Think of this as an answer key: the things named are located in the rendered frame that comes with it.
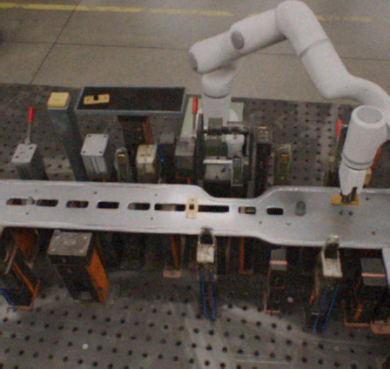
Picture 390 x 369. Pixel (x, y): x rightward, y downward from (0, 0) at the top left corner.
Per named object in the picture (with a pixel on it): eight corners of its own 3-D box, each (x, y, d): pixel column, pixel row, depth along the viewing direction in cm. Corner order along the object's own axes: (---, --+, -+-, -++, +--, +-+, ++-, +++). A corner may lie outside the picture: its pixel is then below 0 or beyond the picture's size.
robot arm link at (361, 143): (362, 135, 134) (336, 147, 131) (373, 97, 124) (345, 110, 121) (384, 153, 129) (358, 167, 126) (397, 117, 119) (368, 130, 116)
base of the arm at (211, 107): (198, 103, 218) (198, 70, 204) (240, 109, 215) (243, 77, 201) (189, 133, 206) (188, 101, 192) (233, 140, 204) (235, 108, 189)
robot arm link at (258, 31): (227, 66, 191) (191, 79, 186) (217, 36, 189) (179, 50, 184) (295, 39, 144) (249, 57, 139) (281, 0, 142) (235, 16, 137)
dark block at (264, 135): (252, 219, 187) (256, 142, 156) (252, 204, 192) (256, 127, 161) (265, 219, 187) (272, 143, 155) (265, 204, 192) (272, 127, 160)
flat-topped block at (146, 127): (134, 191, 199) (115, 109, 166) (137, 177, 204) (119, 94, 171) (158, 192, 198) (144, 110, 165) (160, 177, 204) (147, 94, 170)
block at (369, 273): (340, 328, 157) (358, 287, 136) (337, 297, 164) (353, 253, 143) (371, 330, 156) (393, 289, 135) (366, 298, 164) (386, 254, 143)
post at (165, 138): (170, 214, 191) (158, 142, 161) (171, 204, 194) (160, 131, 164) (182, 214, 190) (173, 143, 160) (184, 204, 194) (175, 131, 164)
